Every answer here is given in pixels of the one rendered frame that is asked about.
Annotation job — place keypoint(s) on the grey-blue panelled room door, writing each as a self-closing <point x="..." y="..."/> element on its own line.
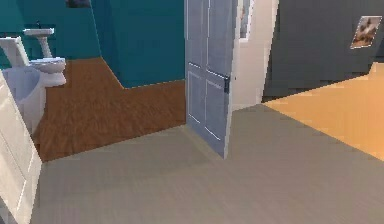
<point x="206" y="83"/>

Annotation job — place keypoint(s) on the white toilet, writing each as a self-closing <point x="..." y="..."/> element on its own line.
<point x="46" y="68"/>

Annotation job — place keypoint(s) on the white bathtub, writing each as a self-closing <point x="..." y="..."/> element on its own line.
<point x="23" y="90"/>

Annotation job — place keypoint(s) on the white panelled room door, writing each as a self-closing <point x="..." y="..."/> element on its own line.
<point x="15" y="160"/>

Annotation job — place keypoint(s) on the dark framed wall picture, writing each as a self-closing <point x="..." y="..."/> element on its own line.
<point x="78" y="3"/>

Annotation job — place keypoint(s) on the white pedestal sink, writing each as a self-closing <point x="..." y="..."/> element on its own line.
<point x="42" y="38"/>

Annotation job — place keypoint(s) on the framed brown wall picture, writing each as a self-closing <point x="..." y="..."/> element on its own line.
<point x="365" y="31"/>

